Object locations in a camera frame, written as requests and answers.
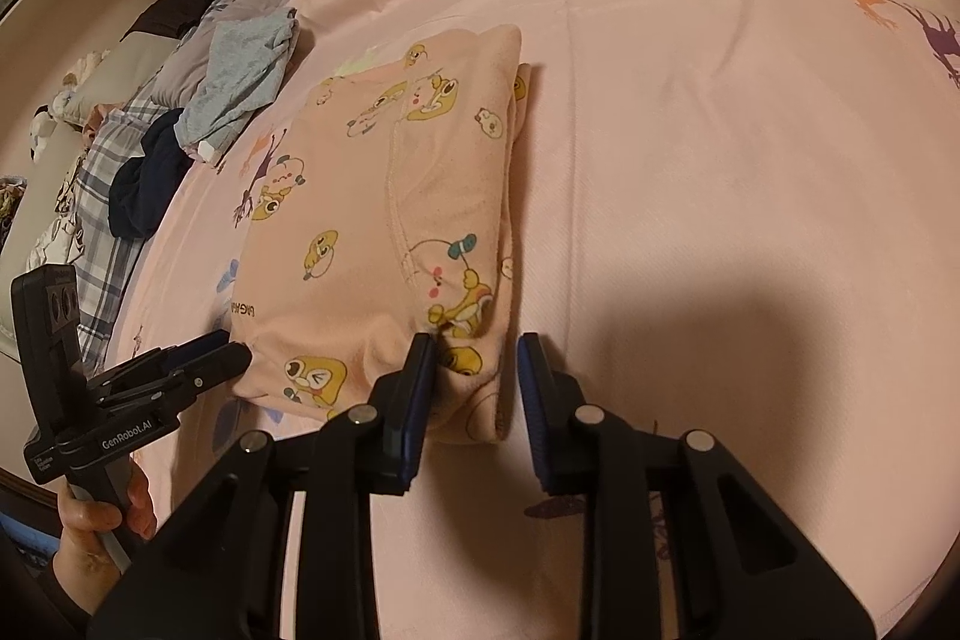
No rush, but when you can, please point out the navy garment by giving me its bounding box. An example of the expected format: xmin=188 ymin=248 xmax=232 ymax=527
xmin=108 ymin=107 xmax=188 ymax=241

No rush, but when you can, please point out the white plush toy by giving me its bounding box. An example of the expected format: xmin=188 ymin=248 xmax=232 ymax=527
xmin=28 ymin=91 xmax=77 ymax=163

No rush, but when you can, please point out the plaid cloth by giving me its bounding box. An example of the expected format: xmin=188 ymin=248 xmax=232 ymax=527
xmin=45 ymin=98 xmax=185 ymax=375

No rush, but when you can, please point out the grey garment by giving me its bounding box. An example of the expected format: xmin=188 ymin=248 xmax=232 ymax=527
xmin=178 ymin=7 xmax=302 ymax=163

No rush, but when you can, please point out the pink printed bed sheet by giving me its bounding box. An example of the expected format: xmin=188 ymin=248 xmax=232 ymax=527
xmin=120 ymin=0 xmax=960 ymax=640

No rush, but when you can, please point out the person's left forearm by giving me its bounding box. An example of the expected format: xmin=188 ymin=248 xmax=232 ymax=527
xmin=45 ymin=565 xmax=121 ymax=620

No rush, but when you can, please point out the pink cartoon print garment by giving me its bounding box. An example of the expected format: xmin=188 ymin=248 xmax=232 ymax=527
xmin=227 ymin=23 xmax=538 ymax=447

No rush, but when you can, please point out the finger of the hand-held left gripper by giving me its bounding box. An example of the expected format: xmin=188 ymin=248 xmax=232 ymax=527
xmin=100 ymin=343 xmax=254 ymax=414
xmin=88 ymin=331 xmax=230 ymax=398

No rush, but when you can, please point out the person's left hand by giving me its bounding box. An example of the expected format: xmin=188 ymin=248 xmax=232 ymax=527
xmin=56 ymin=460 xmax=159 ymax=581

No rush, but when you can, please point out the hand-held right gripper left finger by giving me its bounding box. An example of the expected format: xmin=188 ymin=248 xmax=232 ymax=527
xmin=88 ymin=332 xmax=440 ymax=640

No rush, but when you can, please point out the beige pillow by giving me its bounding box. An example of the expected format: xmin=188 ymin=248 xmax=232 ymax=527
xmin=54 ymin=31 xmax=185 ymax=130

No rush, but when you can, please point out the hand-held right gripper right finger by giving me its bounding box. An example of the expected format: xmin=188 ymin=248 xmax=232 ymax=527
xmin=516 ymin=332 xmax=875 ymax=640

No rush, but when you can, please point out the dark brown cloth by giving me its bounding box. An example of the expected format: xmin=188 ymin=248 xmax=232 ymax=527
xmin=137 ymin=0 xmax=224 ymax=41

